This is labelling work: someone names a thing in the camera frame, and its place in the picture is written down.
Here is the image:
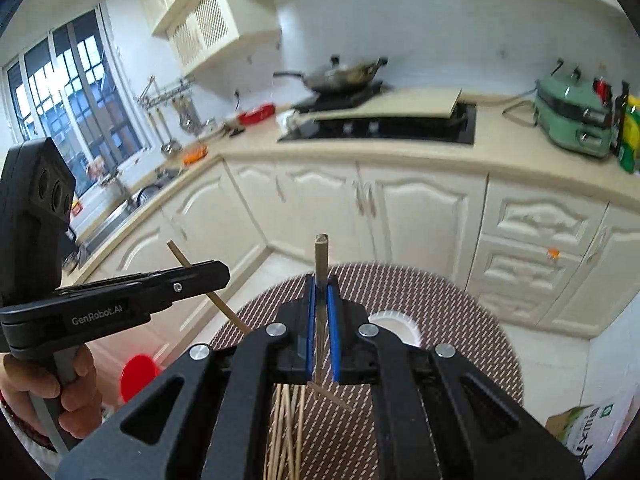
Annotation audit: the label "dark wooden chopstick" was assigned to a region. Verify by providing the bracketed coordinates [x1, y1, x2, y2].
[314, 233, 329, 385]

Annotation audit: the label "light wooden chopstick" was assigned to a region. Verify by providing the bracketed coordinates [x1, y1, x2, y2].
[162, 240, 250, 335]

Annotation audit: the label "pink white cup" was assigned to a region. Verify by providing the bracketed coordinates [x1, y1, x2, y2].
[369, 311, 422, 347]

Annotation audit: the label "steel kitchen sink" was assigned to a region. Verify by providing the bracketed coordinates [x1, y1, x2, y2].
[62, 168, 181, 274]

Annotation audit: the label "kitchen window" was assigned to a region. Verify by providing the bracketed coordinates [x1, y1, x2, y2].
[3, 10, 148, 196]

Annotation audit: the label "orange kitchen tool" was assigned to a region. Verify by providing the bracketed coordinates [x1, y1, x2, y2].
[182, 145, 208, 166]

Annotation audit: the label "person's left hand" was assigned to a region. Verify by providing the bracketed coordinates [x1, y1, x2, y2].
[1, 344, 102, 439]

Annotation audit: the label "red plastic bucket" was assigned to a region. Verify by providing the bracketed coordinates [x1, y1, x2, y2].
[118, 354, 160, 403]

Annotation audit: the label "wooden chopstick on table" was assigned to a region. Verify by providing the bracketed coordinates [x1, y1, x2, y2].
[307, 382, 355, 413]
[294, 386, 306, 480]
[278, 385, 295, 479]
[266, 384, 282, 480]

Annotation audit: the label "brown polka dot tablecloth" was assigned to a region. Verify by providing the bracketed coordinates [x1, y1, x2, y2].
[207, 261, 525, 480]

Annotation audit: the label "red rectangular dish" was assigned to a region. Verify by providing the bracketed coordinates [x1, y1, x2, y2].
[238, 103, 276, 127]

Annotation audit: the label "beige cutting board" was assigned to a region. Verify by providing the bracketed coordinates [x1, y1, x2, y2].
[308, 88, 461, 119]

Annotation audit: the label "black wok with lid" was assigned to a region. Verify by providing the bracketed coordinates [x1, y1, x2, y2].
[272, 55, 388, 94]

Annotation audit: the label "black gas stove top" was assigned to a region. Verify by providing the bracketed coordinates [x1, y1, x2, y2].
[279, 103, 476, 145]

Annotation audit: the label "white upper cabinets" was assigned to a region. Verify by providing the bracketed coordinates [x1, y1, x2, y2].
[141, 0, 281, 76]

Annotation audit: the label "white base cabinets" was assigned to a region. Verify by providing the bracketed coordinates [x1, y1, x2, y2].
[65, 157, 639, 337]

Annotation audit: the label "rice bag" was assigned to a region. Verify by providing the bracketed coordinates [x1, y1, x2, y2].
[544, 388, 639, 479]

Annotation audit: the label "green electric grill appliance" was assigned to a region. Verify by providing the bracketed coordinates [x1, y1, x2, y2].
[534, 58, 613, 159]

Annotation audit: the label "green oil bottle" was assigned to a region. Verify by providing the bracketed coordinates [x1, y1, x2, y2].
[617, 96, 640, 174]

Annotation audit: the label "red cap sauce bottle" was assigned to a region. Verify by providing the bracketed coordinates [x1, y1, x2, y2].
[592, 63, 612, 107]

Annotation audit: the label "dark sauce bottle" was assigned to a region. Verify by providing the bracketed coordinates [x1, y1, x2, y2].
[611, 80, 630, 156]

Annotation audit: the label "wall utensil rack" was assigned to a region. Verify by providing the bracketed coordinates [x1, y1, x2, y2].
[137, 75, 204, 159]

